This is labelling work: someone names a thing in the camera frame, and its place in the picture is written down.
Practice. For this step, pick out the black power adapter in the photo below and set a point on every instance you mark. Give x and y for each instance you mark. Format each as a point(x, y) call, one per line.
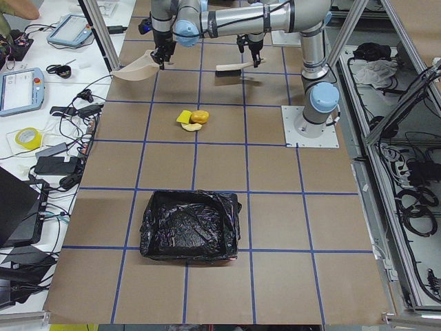
point(55, 165)

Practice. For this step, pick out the teach pendant far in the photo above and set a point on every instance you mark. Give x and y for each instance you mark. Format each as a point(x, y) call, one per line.
point(72, 32)

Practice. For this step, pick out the white dustpan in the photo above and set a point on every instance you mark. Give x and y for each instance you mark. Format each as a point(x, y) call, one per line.
point(138, 70)

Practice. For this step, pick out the teach pendant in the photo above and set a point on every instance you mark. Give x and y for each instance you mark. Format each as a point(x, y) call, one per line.
point(22, 91)
point(72, 32)

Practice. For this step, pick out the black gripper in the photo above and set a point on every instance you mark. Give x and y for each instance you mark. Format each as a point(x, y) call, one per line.
point(162, 40)
point(255, 47)

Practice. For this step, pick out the black lined pink bin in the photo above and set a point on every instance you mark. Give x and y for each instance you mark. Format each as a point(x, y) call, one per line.
point(191, 225)

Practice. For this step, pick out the white cloth rag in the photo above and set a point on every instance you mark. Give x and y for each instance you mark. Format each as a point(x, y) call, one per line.
point(378, 73)

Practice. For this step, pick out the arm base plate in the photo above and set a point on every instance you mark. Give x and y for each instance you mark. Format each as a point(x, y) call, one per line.
point(299, 133)

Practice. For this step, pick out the aluminium frame post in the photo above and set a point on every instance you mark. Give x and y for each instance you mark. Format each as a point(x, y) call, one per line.
point(95, 20)

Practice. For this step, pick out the black laptop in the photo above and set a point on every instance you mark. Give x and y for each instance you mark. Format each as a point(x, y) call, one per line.
point(22, 211)

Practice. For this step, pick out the yellow tape roll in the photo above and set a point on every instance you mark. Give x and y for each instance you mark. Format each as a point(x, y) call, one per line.
point(29, 138)

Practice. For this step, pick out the teach pendant near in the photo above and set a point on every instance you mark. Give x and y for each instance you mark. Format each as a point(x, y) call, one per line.
point(22, 91)

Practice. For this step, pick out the pale apple slice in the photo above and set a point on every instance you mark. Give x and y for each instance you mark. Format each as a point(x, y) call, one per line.
point(191, 127)

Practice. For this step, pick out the white hand brush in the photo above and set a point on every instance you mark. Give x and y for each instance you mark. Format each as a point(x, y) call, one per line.
point(234, 70)

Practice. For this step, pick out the brown potato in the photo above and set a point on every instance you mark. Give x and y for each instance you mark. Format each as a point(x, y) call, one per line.
point(199, 116)

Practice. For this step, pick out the yellow green sponge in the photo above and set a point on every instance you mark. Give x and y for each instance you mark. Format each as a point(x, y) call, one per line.
point(184, 117)

